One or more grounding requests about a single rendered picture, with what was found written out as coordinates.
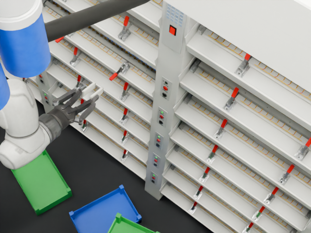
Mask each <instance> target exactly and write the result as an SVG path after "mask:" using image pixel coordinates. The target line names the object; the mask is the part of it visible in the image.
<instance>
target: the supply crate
mask: <svg viewBox="0 0 311 233"><path fill-rule="evenodd" d="M115 217H116V218H115V219H114V221H113V223H112V225H111V227H110V229H109V231H108V232H107V233H160V232H158V231H157V232H153V231H151V230H149V229H147V228H145V227H143V226H141V225H139V224H137V223H135V222H133V221H131V220H128V219H126V218H124V217H122V215H121V214H120V213H117V214H116V216H115Z"/></svg>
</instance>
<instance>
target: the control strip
mask: <svg viewBox="0 0 311 233"><path fill-rule="evenodd" d="M186 17H187V15H186V14H184V13H183V12H181V11H180V10H178V9H176V8H175V7H173V6H172V5H170V4H168V3H167V2H166V6H165V15H164V24H163V33H162V43H163V44H165V45H166V46H168V47H169V48H171V49H172V50H174V51H175V52H177V53H178V54H180V52H181V47H182V40H183V35H184V29H185V23H186Z"/></svg>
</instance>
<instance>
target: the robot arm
mask: <svg viewBox="0 0 311 233"><path fill-rule="evenodd" d="M7 82H8V85H9V87H10V98H9V100H8V102H7V104H6V105H5V107H4V108H3V109H2V110H0V126H1V127H2V128H3V129H5V130H6V135H5V140H4V141H3V142H2V143H1V145H0V161H1V163H2V164H3V165H4V166H5V167H7V168H9V169H12V170H16V169H19V168H21V167H23V166H25V165H27V164H29V163H30V162H32V161H33V160H34V159H35V158H36V157H38V156H39V155H40V154H41V153H42V152H43V151H44V150H45V148H46V147H47V146H48V145H49V144H50V143H51V142H52V141H53V140H54V139H56V138H57V137H58V136H59V135H60V134H61V131H62V130H64V129H65V128H66V127H67V126H68V125H69V124H71V123H74V122H75V123H78V124H79V125H82V123H83V121H84V120H85V119H86V118H87V117H88V116H89V115H90V114H91V112H92V111H93V110H94V109H95V106H96V103H95V102H96V101H97V100H98V99H99V96H100V95H101V94H102V93H103V90H104V88H103V87H101V88H100V89H99V90H98V91H96V92H95V93H94V94H92V95H91V96H90V97H89V100H88V101H86V102H84V103H82V104H81V105H79V106H77V107H74V108H72V107H71V106H72V105H73V104H74V103H75V102H76V101H77V100H78V99H79V98H80V97H82V98H83V97H84V96H86V95H87V94H88V93H89V92H91V91H92V90H93V89H94V88H95V86H96V82H93V83H92V84H91V85H89V86H88V87H86V86H85V87H83V88H82V89H78V90H76V89H75V88H74V89H72V90H70V91H69V92H67V93H65V94H64V95H62V96H60V97H59V98H55V99H53V101H52V105H53V106H54V109H52V110H51V111H50V112H48V113H47V114H42V115H41V116H40V117H39V115H38V109H37V104H36V101H35V98H34V95H33V93H32V91H31V89H30V87H29V86H28V85H27V84H26V83H25V82H24V81H22V80H19V79H8V80H7ZM68 99H70V100H69V101H67V100H68ZM65 101H67V102H66V103H65V104H62V103H63V102H65ZM60 104H62V105H60ZM85 109H86V110H85ZM83 110H85V111H84V112H83V113H82V114H81V116H79V117H77V118H75V116H76V115H78V113H80V112H82V111H83Z"/></svg>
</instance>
